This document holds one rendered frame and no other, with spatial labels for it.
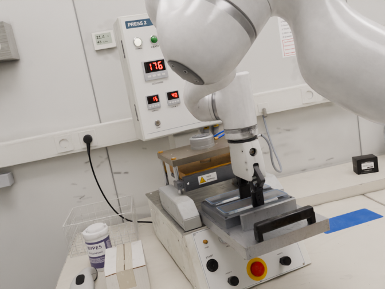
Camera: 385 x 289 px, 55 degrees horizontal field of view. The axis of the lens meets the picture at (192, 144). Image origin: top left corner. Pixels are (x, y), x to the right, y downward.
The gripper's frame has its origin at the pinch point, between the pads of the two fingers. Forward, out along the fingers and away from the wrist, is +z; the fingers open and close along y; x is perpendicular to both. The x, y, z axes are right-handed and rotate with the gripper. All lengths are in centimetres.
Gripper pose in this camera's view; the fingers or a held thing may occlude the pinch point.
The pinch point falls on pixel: (251, 196)
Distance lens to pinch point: 98.0
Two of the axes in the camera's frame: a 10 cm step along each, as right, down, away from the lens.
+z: 1.8, 9.7, 1.8
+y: -3.4, -1.1, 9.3
